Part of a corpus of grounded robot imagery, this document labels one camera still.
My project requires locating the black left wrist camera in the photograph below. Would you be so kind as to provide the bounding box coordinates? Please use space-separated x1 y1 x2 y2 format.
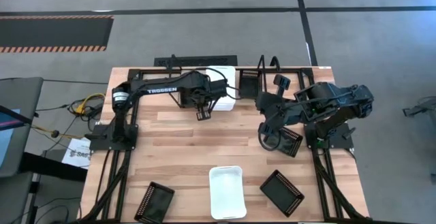
207 78 229 99

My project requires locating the laptop with blue screen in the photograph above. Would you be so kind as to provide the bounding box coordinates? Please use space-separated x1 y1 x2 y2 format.
0 103 37 170

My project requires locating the yellow cable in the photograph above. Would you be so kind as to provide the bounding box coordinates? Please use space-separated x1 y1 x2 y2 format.
67 93 106 116

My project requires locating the grey desk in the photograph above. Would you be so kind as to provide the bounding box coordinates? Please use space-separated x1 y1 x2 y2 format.
0 76 44 179

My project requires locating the black perforated plastic basket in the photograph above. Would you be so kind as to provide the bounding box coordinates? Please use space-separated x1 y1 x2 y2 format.
238 69 262 99
259 169 306 218
134 181 176 224
268 125 305 159

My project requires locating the black beam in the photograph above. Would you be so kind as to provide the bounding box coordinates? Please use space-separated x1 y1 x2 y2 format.
19 151 89 183

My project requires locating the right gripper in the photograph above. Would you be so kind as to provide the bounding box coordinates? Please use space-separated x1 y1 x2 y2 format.
256 74 301 133

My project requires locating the white plastic basket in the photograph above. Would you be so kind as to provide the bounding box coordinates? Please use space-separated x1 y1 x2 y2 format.
208 165 247 221
205 65 237 112

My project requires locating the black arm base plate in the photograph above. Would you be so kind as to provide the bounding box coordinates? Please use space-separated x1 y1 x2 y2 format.
304 122 354 150
89 124 139 151

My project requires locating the black metal table frame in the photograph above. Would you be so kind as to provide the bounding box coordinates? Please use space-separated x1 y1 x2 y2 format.
78 66 373 224

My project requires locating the black hazard-striped floor mat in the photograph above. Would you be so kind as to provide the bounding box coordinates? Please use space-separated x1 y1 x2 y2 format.
0 14 114 54

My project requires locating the printed white paper sheet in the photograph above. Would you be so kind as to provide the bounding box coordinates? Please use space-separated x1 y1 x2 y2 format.
61 137 92 170

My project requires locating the grey stand leg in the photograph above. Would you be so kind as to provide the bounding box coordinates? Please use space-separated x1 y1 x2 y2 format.
402 96 436 118

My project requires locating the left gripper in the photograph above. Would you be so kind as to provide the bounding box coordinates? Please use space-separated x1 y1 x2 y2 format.
188 78 214 121

